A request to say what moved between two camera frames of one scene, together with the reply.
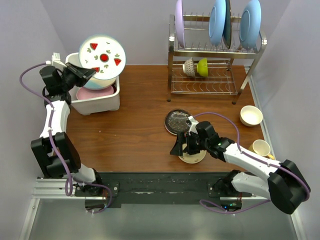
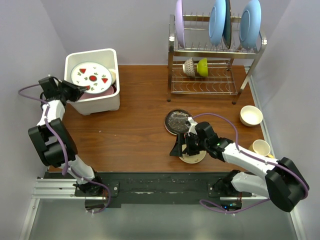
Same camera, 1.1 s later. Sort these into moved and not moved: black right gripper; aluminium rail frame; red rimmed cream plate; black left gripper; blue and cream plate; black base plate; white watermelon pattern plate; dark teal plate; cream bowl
Moved: black left gripper; blue and cream plate; white watermelon pattern plate
Not moved: aluminium rail frame; black right gripper; dark teal plate; black base plate; red rimmed cream plate; cream bowl
